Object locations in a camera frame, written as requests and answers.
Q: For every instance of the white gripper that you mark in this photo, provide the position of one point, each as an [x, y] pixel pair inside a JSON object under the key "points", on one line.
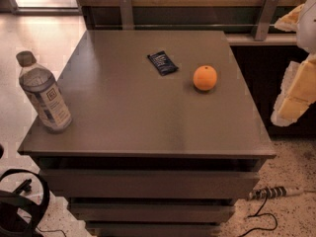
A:
{"points": [[308, 25]]}

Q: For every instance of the orange fruit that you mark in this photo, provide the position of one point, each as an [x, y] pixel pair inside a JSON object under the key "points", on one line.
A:
{"points": [[205, 78]]}

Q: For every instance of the clear plastic water bottle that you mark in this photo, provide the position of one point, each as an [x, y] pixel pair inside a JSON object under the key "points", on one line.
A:
{"points": [[41, 88]]}

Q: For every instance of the wooden shelf with brackets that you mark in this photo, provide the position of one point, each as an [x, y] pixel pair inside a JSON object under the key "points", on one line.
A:
{"points": [[245, 22]]}

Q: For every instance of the dark blue snack packet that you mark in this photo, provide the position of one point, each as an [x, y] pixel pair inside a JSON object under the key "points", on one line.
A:
{"points": [[162, 63]]}

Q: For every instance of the white power strip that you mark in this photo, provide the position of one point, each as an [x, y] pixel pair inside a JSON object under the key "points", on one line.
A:
{"points": [[275, 192]]}

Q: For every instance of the grey drawer cabinet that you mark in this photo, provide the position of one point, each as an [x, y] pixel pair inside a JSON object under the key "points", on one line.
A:
{"points": [[149, 155]]}

